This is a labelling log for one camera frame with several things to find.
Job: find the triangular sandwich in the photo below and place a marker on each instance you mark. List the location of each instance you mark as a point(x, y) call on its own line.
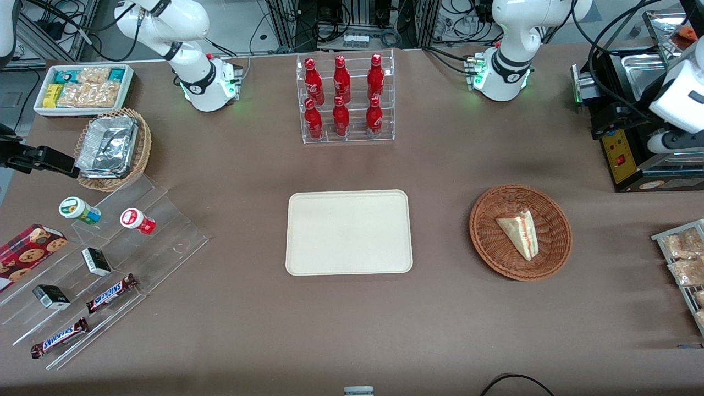
point(521, 234)

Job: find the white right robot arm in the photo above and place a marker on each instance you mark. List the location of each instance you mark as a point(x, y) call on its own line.
point(192, 71)

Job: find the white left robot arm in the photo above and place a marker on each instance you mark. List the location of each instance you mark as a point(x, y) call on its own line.
point(509, 33)

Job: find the light wicker basket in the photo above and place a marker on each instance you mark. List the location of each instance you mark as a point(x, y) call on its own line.
point(142, 148)

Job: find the beige plastic tray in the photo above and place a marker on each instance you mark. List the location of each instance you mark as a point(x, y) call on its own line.
point(348, 232)

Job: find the brown wicker basket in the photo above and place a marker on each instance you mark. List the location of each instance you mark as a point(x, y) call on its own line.
point(489, 242)

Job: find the white rectangular snack bin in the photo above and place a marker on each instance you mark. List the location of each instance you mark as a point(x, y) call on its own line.
point(39, 104)

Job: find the green lid snack cup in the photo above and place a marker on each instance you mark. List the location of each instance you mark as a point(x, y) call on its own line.
point(77, 209)

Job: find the stack of foil containers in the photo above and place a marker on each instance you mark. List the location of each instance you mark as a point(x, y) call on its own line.
point(107, 146)

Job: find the yellow snack packet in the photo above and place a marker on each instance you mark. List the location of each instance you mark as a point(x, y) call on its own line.
point(52, 95)

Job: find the clear bag of crackers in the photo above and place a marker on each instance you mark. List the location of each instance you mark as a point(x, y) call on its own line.
point(91, 95)
point(93, 75)

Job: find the teal snack packet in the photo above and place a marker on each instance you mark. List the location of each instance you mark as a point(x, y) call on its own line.
point(66, 76)
point(117, 75)

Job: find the red cookie box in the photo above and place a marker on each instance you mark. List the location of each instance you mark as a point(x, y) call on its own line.
point(27, 253)

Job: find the red lid snack cup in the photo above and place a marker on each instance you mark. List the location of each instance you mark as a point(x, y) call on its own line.
point(136, 220)

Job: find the small black box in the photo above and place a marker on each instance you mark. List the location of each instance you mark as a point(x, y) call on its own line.
point(97, 262)
point(51, 297)

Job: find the clear acrylic stepped display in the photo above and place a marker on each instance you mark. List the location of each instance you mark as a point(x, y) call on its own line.
point(165, 242)

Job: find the Snickers chocolate bar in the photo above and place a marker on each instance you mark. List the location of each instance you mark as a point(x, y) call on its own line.
point(59, 338)
point(110, 293)

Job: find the red cola bottle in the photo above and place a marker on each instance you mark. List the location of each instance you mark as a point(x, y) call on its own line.
point(374, 119)
point(341, 120)
point(313, 80)
point(341, 80)
point(313, 122)
point(375, 77)

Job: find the clear acrylic bottle rack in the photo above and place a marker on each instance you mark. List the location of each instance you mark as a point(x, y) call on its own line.
point(355, 137)

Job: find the white power strip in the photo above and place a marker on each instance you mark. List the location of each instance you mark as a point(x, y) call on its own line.
point(356, 40)

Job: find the small grey device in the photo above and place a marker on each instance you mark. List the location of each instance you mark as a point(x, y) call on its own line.
point(358, 391)

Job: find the grey box with green light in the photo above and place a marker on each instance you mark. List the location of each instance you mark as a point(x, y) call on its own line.
point(582, 88)

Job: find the black food warmer machine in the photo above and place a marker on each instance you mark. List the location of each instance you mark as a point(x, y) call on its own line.
point(627, 165)

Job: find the steel warmer pan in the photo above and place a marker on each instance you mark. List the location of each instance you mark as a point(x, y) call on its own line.
point(641, 71)

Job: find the clear bag of snacks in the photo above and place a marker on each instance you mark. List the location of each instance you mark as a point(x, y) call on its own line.
point(682, 245)
point(687, 272)
point(699, 298)

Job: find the red sausage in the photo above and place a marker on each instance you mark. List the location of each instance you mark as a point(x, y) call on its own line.
point(687, 33)

